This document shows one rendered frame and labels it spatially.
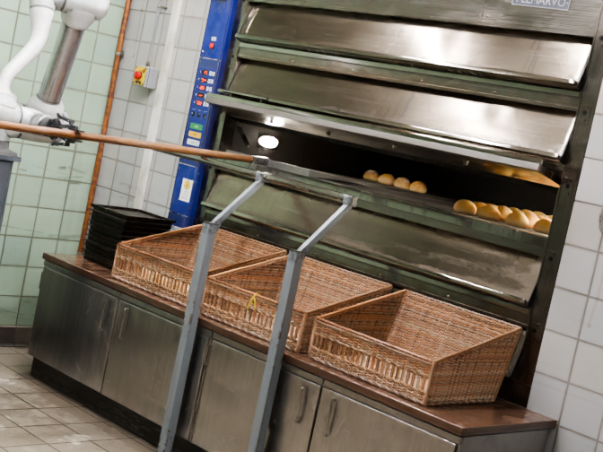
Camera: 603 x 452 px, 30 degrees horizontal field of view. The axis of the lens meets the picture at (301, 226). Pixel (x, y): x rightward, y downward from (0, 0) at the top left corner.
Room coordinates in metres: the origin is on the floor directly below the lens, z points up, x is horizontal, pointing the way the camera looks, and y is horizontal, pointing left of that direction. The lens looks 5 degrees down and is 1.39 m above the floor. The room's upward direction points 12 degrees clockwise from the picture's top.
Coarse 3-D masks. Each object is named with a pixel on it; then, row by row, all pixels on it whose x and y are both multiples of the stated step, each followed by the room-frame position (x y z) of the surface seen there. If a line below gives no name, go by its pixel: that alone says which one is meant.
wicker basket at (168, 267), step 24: (144, 240) 4.89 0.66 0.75; (168, 240) 4.99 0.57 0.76; (192, 240) 5.09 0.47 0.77; (216, 240) 5.04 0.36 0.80; (240, 240) 4.95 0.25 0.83; (120, 264) 4.76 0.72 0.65; (144, 264) 4.65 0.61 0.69; (168, 264) 4.56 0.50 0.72; (216, 264) 4.98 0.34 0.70; (240, 264) 4.58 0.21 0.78; (144, 288) 4.63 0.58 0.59; (168, 288) 4.54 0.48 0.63
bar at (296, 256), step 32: (192, 160) 4.73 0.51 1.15; (320, 192) 4.20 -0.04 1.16; (288, 256) 3.95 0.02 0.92; (192, 288) 4.28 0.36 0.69; (288, 288) 3.93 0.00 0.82; (192, 320) 4.27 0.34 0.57; (288, 320) 3.95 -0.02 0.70; (256, 416) 3.95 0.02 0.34; (160, 448) 4.27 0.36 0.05; (256, 448) 3.93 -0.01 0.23
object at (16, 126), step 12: (0, 120) 4.01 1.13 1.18; (36, 132) 4.11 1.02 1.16; (48, 132) 4.15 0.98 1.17; (60, 132) 4.18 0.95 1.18; (72, 132) 4.22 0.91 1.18; (120, 144) 4.39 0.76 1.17; (132, 144) 4.43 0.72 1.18; (144, 144) 4.47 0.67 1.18; (156, 144) 4.51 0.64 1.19; (168, 144) 4.56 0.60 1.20; (204, 156) 4.71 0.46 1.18; (216, 156) 4.74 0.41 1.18; (228, 156) 4.79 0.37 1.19; (240, 156) 4.84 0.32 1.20
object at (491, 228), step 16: (224, 160) 5.15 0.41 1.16; (288, 176) 4.86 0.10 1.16; (304, 176) 4.79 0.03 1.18; (352, 192) 4.59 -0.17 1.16; (368, 192) 4.54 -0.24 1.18; (400, 208) 4.41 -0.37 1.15; (416, 208) 4.36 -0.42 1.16; (432, 208) 4.31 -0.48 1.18; (464, 224) 4.19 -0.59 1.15; (480, 224) 4.14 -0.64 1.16; (496, 224) 4.10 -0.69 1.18; (528, 240) 3.99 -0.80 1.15; (544, 240) 3.95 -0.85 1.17
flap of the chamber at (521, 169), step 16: (240, 112) 5.00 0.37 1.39; (256, 112) 4.84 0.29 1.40; (272, 112) 4.77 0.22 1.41; (288, 128) 4.95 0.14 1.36; (304, 128) 4.79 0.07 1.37; (320, 128) 4.64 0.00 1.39; (336, 128) 4.50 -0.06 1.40; (352, 128) 4.45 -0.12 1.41; (368, 144) 4.59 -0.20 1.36; (384, 144) 4.45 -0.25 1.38; (400, 144) 4.32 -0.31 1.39; (416, 144) 4.21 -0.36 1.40; (432, 144) 4.17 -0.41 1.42; (432, 160) 4.40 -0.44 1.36; (448, 160) 4.27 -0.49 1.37; (464, 160) 4.14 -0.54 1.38; (480, 160) 4.03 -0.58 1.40; (496, 160) 3.96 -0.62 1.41; (512, 160) 3.92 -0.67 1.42; (512, 176) 4.10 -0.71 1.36; (528, 176) 4.00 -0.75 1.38; (544, 176) 3.89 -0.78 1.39
